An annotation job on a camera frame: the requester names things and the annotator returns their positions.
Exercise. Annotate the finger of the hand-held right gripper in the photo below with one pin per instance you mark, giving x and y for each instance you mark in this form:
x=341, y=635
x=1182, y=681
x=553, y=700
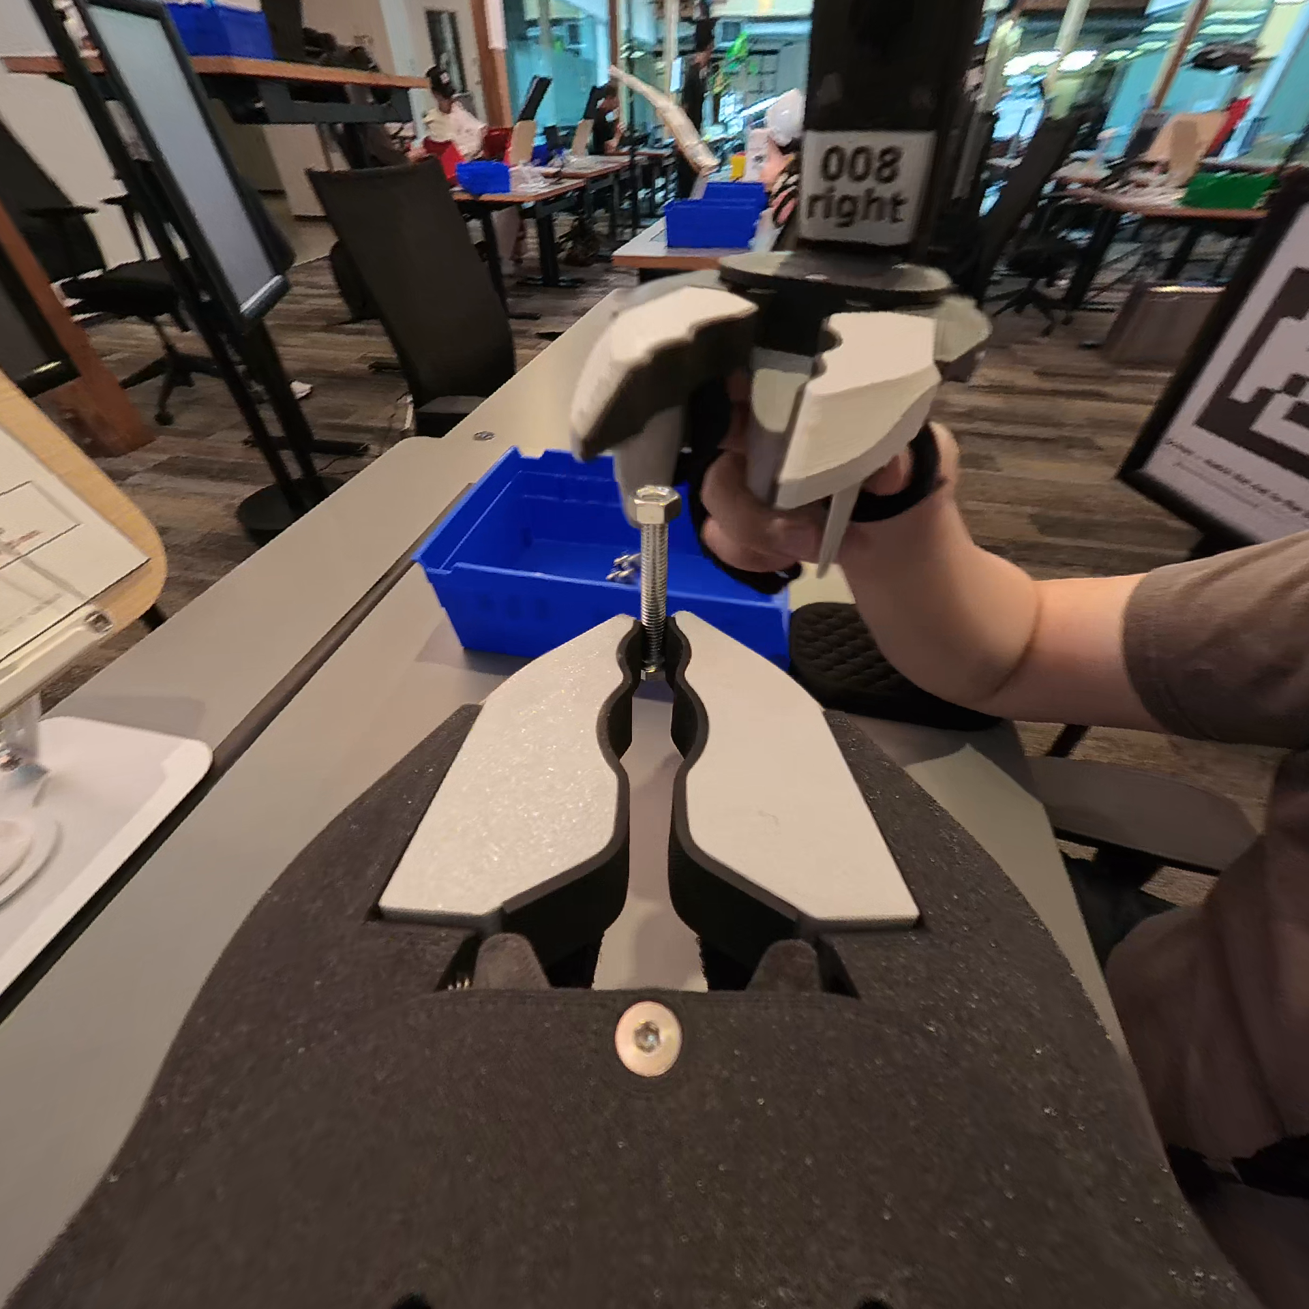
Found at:
x=643, y=348
x=869, y=399

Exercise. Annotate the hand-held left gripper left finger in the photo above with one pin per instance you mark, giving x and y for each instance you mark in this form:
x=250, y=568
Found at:
x=520, y=787

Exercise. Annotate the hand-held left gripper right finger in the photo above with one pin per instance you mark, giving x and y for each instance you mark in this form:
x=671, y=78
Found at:
x=786, y=798

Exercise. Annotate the blue plastic bin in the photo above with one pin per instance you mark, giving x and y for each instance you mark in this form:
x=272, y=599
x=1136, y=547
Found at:
x=531, y=614

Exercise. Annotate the long silver hex bolt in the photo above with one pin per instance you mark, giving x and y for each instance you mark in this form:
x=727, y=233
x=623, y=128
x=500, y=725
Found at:
x=651, y=572

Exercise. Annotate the person's right forearm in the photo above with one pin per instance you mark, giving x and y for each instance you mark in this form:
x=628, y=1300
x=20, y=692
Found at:
x=1002, y=635

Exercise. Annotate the person's right hand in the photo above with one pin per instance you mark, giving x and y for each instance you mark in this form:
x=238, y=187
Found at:
x=777, y=543

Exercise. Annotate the wooden top desk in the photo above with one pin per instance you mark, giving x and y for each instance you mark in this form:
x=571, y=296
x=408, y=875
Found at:
x=674, y=257
x=1154, y=204
x=307, y=77
x=551, y=189

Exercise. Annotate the blue storage bin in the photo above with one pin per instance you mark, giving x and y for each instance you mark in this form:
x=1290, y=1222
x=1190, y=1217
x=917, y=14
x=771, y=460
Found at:
x=483, y=180
x=219, y=28
x=705, y=220

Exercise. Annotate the small silver fasteners pile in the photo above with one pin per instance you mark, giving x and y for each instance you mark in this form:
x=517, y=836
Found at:
x=620, y=569

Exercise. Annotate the black mesh office chair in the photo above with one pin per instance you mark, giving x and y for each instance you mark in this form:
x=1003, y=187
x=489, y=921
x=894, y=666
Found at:
x=408, y=265

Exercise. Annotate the grey trash bin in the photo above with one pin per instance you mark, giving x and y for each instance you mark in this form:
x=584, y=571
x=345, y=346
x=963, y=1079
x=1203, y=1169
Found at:
x=1165, y=328

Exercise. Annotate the green storage bin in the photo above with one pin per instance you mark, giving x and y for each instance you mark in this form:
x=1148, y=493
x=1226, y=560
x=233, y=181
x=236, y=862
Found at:
x=1232, y=192

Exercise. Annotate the framed marker sign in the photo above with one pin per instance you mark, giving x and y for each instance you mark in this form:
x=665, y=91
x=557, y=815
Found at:
x=1257, y=388

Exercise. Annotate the person's grey t-shirt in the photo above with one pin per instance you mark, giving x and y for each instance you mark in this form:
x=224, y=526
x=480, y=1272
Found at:
x=1217, y=655

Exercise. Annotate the black easel with screen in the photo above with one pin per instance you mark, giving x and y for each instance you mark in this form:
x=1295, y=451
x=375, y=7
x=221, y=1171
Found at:
x=173, y=133

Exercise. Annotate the brown wooden beam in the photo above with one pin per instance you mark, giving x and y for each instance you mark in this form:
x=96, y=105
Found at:
x=81, y=388

